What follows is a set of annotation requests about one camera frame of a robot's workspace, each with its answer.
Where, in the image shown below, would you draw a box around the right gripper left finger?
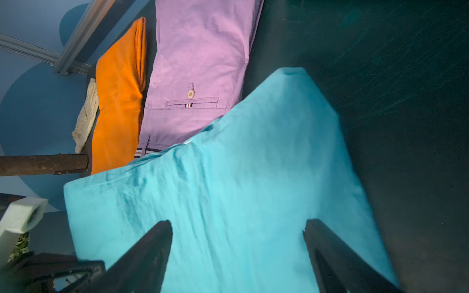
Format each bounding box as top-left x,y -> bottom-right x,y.
83,220 -> 173,293

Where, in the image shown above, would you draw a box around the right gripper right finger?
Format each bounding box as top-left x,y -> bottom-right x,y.
303,219 -> 401,293

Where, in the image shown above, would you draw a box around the turquoise pants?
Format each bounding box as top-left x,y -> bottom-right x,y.
64,68 -> 398,293

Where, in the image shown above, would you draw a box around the purple pants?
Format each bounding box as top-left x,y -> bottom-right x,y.
135,0 -> 263,158

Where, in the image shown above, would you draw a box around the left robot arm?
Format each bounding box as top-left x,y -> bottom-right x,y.
1,194 -> 106,293

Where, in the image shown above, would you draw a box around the folded orange pants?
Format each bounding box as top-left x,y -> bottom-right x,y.
92,17 -> 147,174

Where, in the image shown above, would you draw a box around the cream work glove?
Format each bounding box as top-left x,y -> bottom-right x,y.
72,78 -> 99,154

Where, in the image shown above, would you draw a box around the aluminium frame right post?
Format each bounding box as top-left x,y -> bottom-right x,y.
53,0 -> 116,76

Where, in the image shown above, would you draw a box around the aluminium frame back bar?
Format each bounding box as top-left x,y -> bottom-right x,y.
1,34 -> 92,75

